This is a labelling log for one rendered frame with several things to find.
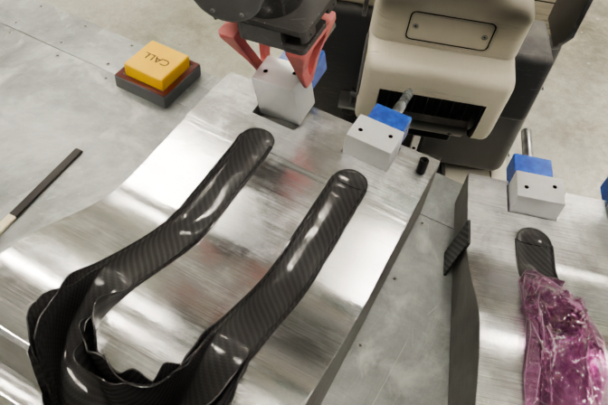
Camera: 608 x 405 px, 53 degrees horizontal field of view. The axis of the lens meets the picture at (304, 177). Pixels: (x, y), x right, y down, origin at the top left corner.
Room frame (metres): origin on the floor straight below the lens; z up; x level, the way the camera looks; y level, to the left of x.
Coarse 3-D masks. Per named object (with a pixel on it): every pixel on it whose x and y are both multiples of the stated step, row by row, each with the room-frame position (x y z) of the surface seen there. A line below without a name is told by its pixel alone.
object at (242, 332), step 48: (240, 144) 0.43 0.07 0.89; (192, 192) 0.36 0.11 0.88; (336, 192) 0.39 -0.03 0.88; (144, 240) 0.29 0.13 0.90; (192, 240) 0.31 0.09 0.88; (336, 240) 0.33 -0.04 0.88; (96, 288) 0.23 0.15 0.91; (288, 288) 0.27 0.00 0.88; (48, 336) 0.18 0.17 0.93; (96, 336) 0.17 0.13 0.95; (240, 336) 0.20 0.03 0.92; (48, 384) 0.16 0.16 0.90; (96, 384) 0.17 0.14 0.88; (144, 384) 0.15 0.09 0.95; (192, 384) 0.17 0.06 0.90
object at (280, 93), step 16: (272, 64) 0.49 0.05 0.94; (288, 64) 0.49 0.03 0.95; (320, 64) 0.52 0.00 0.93; (256, 80) 0.47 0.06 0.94; (272, 80) 0.47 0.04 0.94; (288, 80) 0.47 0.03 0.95; (256, 96) 0.48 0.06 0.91; (272, 96) 0.47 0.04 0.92; (288, 96) 0.46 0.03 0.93; (304, 96) 0.48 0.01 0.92; (272, 112) 0.47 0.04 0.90; (288, 112) 0.47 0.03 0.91; (304, 112) 0.47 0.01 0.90
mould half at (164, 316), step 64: (192, 128) 0.44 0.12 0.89; (320, 128) 0.47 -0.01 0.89; (128, 192) 0.35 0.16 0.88; (256, 192) 0.37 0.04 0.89; (320, 192) 0.38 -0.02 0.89; (384, 192) 0.39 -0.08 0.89; (0, 256) 0.24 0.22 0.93; (64, 256) 0.25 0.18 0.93; (192, 256) 0.28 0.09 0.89; (256, 256) 0.30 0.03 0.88; (384, 256) 0.32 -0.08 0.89; (0, 320) 0.18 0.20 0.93; (128, 320) 0.20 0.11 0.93; (192, 320) 0.21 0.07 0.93; (320, 320) 0.24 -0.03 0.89; (0, 384) 0.16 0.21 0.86; (256, 384) 0.16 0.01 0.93; (320, 384) 0.18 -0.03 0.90
